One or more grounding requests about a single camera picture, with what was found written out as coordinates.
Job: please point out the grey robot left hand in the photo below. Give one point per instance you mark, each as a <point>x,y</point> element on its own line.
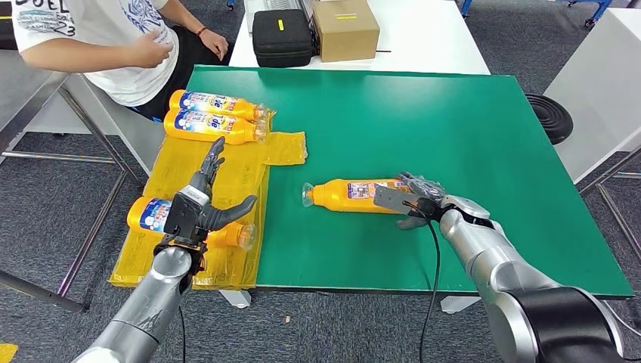
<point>215,215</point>

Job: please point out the person's right hand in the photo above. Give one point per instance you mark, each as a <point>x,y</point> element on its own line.
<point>150,50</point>

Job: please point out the person's left hand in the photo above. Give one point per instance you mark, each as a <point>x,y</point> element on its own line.
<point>216,45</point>

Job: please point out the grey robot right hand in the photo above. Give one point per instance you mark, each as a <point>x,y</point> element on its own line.
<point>425,188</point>

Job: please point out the orange detergent bottle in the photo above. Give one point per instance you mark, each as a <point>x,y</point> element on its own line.
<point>200,133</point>
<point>240,106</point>
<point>330,196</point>
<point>145,215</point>

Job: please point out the person's left forearm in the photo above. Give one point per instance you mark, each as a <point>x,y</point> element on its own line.
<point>183,17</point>

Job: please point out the person's right forearm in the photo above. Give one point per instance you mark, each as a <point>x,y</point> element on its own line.
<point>75,55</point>

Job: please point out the person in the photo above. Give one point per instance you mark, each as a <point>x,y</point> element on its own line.
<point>120,45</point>

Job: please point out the black carrying case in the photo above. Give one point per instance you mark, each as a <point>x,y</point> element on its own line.
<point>282,40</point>
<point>5,30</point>

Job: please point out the silver laptop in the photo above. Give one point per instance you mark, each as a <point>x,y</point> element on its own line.
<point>270,4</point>

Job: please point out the white desk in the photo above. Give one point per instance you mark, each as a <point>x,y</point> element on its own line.
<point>130,135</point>

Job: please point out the brown cardboard box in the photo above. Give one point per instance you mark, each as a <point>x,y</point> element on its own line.
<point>346,35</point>

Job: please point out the grey metal table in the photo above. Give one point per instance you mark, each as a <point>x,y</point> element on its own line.
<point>25,100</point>

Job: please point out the black ribbed round stool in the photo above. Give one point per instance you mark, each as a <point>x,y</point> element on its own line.
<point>550,117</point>

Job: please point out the white table with metal legs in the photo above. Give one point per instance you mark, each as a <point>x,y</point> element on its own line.
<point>598,85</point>

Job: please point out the yellow floor marker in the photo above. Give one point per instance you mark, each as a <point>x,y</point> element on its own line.
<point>7,353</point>

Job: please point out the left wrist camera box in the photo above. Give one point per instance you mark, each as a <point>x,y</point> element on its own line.
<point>185,213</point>

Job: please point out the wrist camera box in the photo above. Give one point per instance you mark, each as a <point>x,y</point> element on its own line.
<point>395,200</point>
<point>185,213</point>

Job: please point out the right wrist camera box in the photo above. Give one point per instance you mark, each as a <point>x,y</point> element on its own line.
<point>395,200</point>

